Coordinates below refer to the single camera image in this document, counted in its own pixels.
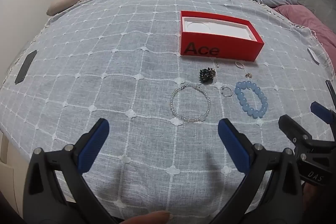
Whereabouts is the dark flat rectangular device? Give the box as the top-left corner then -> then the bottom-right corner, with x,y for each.
14,50 -> 38,84

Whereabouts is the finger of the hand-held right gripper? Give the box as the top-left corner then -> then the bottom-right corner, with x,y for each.
310,101 -> 336,125
278,114 -> 313,146

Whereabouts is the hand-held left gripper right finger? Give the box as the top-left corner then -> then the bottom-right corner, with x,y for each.
211,118 -> 305,224

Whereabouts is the white card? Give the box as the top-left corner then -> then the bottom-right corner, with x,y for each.
307,48 -> 321,65

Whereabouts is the red cardboard box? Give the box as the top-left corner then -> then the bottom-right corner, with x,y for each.
180,10 -> 264,62

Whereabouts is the clear crystal bead bracelet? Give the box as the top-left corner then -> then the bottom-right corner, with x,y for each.
170,84 -> 212,124

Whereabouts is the pink pillow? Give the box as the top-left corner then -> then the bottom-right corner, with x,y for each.
274,4 -> 336,77

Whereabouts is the black phone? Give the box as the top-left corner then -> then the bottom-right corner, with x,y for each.
325,80 -> 336,101

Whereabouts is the dark stone ring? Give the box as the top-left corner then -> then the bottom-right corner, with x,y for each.
199,68 -> 217,84

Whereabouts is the grey checked fringed blanket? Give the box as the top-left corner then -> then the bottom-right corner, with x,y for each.
0,0 -> 336,214

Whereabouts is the silver ring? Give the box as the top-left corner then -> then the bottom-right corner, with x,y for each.
220,85 -> 234,98

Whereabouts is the blue bead bracelet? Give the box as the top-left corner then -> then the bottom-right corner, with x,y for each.
234,80 -> 269,119

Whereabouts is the person's left hand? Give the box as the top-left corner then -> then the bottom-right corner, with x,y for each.
123,211 -> 171,224

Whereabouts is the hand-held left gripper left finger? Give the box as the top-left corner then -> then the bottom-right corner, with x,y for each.
23,118 -> 118,224

